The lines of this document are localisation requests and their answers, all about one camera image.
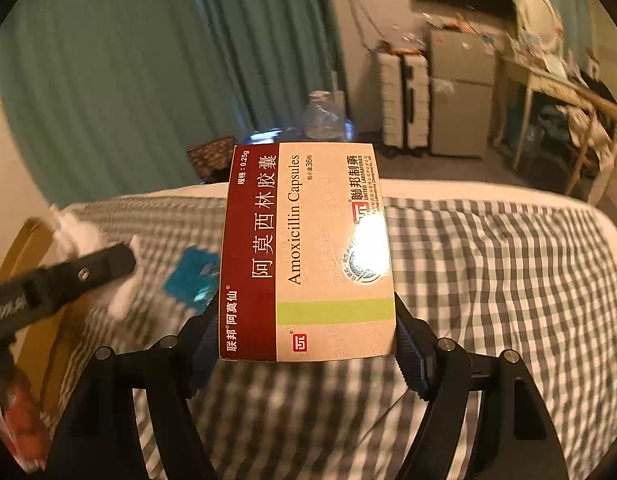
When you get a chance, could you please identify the hanging wall cables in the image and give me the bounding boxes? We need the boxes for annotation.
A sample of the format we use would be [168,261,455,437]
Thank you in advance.
[347,0,390,57]

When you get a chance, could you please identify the wooden chair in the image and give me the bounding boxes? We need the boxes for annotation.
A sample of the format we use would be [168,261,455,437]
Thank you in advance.
[552,76,617,207]

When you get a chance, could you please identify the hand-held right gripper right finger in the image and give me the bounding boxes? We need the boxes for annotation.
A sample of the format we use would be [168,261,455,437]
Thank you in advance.
[393,292,572,480]

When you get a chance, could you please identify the narrow teal curtain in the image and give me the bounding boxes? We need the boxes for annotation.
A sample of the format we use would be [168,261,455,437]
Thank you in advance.
[198,0,350,143]

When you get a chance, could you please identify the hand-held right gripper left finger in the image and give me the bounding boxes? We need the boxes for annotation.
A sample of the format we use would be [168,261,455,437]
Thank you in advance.
[46,300,221,480]

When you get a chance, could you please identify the floral patterned bag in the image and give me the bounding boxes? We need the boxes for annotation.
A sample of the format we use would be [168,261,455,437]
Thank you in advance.
[187,135,238,184]

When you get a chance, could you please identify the wide teal curtain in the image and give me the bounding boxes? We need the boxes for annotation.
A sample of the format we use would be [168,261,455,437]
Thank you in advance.
[0,0,242,207]

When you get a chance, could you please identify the grey small fridge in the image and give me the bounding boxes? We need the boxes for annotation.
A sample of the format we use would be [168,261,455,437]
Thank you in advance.
[428,27,497,160]

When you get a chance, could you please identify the cardboard box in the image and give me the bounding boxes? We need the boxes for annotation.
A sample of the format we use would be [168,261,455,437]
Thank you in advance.
[0,216,92,413]

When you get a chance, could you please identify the red and cream medicine box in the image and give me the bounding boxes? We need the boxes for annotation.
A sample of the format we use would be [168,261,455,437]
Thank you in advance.
[219,142,397,364]

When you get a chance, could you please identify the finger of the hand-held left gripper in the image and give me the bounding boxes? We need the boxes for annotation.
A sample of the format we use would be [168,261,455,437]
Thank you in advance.
[26,242,138,313]

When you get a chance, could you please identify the white suitcase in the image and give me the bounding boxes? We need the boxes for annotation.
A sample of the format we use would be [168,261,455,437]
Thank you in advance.
[375,50,432,157]

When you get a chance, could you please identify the teal window curtain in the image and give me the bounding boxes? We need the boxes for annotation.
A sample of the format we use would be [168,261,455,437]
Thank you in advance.
[551,0,598,77]

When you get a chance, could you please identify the blue foil packet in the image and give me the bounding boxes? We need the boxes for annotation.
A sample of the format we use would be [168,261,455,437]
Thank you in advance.
[163,246,222,310]

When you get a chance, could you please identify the oval white mirror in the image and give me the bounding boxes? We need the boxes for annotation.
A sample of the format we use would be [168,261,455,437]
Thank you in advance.
[517,0,562,57]

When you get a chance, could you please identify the white fluffy plush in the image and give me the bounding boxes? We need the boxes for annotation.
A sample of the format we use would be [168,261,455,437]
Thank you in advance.
[48,203,142,322]

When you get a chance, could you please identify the large clear water bottle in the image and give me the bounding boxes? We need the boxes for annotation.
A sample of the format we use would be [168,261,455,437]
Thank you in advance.
[303,90,352,142]

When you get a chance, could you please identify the white mattress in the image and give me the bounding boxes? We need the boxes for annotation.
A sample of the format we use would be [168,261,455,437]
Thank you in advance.
[63,176,617,480]

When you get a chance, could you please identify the checkered bed sheet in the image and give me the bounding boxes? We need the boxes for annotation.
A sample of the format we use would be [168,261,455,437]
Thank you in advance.
[38,195,617,480]

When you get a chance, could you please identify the red and blue packet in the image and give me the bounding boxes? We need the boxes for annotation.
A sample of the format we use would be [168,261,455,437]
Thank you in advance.
[0,367,50,472]

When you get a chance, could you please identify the white vanity table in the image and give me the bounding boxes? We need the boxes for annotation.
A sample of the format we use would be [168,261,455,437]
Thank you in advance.
[492,51,590,162]

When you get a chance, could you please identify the clear plastic bag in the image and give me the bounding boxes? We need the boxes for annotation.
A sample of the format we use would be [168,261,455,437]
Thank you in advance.
[378,24,430,57]

